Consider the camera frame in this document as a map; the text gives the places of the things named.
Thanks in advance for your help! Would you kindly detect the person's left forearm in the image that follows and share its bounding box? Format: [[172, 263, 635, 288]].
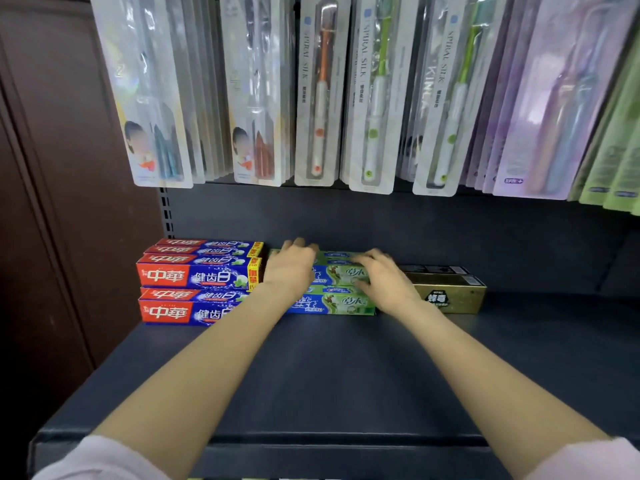
[[92, 284, 296, 480]]

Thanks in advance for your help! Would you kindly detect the orange toothbrush pack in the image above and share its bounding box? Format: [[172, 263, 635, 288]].
[[293, 0, 353, 188]]

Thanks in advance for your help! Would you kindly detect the red and blue toothpaste box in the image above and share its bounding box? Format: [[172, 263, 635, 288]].
[[135, 253, 263, 289], [156, 238, 265, 249], [145, 245, 263, 258], [138, 286, 251, 327]]

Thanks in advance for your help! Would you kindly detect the gold toothpaste box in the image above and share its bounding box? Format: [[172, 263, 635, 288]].
[[405, 273, 487, 315]]

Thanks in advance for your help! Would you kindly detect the dark grey shelf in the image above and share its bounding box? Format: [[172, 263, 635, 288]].
[[27, 289, 640, 480]]

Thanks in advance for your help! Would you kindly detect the person's right forearm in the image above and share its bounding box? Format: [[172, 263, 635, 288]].
[[399, 299, 613, 480]]

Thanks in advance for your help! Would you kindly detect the green toothbrush pack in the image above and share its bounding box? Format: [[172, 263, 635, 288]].
[[339, 0, 421, 195]]

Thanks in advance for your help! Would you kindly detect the stack of purple toothbrush packs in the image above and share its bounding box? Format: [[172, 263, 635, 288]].
[[459, 0, 640, 201]]

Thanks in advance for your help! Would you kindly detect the row of green toothbrush packs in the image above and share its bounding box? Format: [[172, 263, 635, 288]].
[[397, 0, 511, 198]]

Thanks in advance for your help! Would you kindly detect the stack of light green packs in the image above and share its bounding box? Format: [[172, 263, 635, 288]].
[[569, 39, 640, 217]]

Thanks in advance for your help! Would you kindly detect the person's pink right sleeve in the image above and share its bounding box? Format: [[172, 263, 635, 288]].
[[525, 437, 640, 480]]

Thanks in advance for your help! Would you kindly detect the person's left hand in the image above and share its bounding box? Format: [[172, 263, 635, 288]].
[[262, 237, 321, 308]]

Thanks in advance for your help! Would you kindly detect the stack of blue child toothbrush packs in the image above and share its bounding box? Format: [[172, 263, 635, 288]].
[[89, 0, 233, 189]]

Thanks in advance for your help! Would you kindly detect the person's right hand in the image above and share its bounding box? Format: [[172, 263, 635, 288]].
[[349, 248, 423, 315]]

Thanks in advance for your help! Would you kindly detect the red child toothbrush pack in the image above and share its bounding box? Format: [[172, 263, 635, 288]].
[[219, 0, 297, 188]]

